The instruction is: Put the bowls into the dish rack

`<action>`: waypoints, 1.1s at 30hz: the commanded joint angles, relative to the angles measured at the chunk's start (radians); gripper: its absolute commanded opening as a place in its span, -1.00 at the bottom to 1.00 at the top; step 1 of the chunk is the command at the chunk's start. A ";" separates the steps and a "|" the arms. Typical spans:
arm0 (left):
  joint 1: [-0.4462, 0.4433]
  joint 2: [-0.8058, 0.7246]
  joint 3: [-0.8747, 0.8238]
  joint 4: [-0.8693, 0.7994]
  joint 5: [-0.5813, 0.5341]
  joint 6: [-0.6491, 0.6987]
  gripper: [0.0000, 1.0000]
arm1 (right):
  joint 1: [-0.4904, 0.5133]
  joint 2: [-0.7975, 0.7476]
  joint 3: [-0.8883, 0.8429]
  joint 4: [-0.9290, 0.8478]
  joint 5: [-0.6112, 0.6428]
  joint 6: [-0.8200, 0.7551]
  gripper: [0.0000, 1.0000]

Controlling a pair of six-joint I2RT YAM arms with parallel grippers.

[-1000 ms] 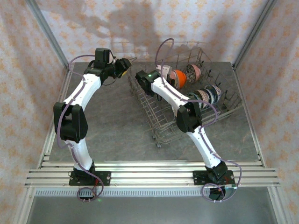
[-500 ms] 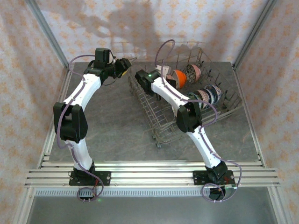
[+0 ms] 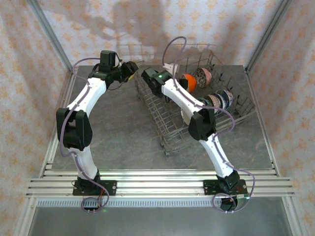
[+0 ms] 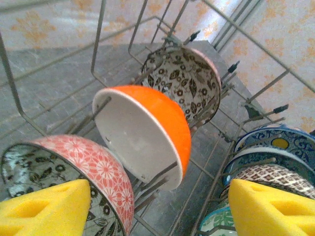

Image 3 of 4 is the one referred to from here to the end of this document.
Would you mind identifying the wide aluminium front rail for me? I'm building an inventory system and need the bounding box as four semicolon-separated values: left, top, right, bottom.
26;176;296;197

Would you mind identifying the cream bowl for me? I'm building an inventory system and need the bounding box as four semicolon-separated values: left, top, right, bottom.
180;108;195;125

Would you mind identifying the aluminium frame leg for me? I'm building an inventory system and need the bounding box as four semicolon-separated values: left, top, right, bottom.
282;196;306;236
13;196;37;236

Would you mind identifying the aluminium corner post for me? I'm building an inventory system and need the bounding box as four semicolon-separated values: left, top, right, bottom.
26;0;74;74
246;0;295;72

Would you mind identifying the grey wire dish rack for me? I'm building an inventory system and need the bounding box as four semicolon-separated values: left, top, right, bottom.
134;43;256;157

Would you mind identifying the narrow aluminium table edge rail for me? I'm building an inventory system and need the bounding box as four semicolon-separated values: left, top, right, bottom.
39;169;280;177

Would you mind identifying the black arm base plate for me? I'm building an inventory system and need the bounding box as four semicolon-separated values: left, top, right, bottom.
203;179;248;196
72;179;118;197

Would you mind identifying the orange bowl white inside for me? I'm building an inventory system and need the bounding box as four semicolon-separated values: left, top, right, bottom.
182;73;198;93

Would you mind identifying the slotted grey cable duct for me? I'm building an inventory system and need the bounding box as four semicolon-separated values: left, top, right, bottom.
35;198;222;207

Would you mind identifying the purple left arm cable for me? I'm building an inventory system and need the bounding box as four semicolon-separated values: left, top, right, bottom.
59;57;111;214

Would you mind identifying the pink bowl dark speckled inside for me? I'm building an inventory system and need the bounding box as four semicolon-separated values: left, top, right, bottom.
195;67;213;89

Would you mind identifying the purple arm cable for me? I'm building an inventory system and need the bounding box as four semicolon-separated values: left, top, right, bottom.
162;36;256;214
59;57;111;214

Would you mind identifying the aluminium side rail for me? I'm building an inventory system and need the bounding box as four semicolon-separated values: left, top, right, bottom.
245;70;281;177
39;70;77;177

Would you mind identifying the grey metal panel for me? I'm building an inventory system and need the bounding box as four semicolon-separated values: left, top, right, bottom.
27;206;293;236

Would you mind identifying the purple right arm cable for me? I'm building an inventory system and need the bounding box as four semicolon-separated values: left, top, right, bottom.
162;36;256;214

